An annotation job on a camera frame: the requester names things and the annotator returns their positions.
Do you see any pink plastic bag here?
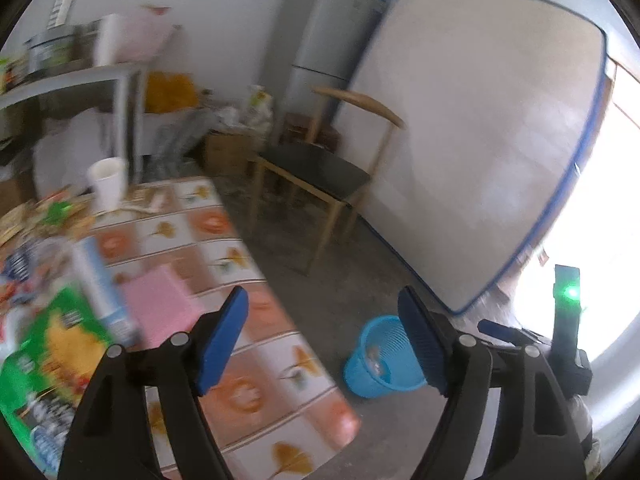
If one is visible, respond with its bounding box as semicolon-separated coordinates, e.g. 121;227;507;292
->
120;5;176;63

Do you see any grey refrigerator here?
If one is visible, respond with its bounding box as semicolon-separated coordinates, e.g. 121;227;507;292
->
277;0;391;131

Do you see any white plastic bag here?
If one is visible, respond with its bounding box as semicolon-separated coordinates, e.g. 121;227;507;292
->
245;85;276;131

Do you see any white foam sheet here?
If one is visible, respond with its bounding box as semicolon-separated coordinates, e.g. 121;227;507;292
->
32;120;108;196

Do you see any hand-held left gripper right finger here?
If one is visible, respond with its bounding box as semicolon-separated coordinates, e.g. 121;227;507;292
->
397;286;588;480

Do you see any blue and white wrapper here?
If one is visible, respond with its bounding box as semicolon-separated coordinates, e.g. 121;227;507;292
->
0;245;36;286

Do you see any small green packet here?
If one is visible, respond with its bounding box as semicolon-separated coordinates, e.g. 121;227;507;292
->
42;202;76;226

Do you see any wooden chair with black seat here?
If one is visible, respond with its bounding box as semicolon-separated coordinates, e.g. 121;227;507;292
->
250;86;407;276

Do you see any dark wooden stool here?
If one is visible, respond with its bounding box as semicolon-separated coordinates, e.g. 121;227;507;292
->
280;115;341;151

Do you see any clear snack packet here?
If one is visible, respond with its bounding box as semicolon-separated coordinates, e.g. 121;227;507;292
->
125;192;168;213

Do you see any blue plastic waste basket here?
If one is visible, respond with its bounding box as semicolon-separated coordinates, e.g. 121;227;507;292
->
344;315;431;400

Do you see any brown cardboard box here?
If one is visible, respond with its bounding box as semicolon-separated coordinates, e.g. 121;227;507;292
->
202;132;256;176

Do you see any pink cloth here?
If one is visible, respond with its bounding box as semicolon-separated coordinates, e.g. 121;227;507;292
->
120;266;206;346

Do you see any white paper towel roll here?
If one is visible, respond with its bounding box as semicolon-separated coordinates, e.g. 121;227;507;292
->
95;14;126;67

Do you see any blue and white carton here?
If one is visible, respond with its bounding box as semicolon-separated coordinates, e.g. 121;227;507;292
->
72;237;141;346

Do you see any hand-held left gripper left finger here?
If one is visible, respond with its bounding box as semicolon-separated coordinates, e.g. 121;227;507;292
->
57;285;250;480

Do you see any white paper cup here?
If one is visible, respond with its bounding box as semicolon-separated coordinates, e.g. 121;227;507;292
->
87;157;128;213

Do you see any grey plastic sheet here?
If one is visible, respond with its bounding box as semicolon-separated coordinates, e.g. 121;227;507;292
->
152;110;211;171

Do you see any green snack bag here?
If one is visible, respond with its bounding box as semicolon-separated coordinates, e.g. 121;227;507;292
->
0;285;116;466

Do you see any white side table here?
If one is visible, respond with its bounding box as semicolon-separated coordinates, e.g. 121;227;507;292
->
0;62;146;186

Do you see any yellow plastic bag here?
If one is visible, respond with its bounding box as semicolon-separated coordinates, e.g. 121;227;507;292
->
145;72;196;113

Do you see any white mattress with blue edge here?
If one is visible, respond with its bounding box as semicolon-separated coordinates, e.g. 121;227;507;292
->
332;0;608;316

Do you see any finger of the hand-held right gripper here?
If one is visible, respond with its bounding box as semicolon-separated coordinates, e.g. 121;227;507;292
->
477;319;552;349

